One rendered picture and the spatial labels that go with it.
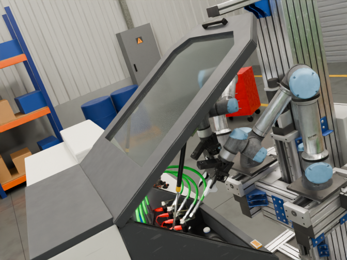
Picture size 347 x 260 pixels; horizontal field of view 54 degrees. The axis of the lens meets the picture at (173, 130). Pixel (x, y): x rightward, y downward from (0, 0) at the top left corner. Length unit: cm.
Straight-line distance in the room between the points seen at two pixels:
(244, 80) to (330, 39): 324
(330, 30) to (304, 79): 693
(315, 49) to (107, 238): 142
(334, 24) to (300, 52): 644
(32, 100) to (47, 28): 193
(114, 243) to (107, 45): 728
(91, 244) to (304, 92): 101
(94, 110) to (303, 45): 484
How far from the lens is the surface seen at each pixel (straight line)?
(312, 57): 198
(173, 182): 242
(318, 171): 166
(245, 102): 578
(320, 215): 191
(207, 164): 162
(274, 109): 169
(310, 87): 151
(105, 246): 122
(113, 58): 829
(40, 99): 673
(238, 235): 181
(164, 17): 894
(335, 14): 829
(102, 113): 630
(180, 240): 132
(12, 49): 671
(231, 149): 162
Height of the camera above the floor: 205
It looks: 18 degrees down
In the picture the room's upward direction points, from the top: 18 degrees counter-clockwise
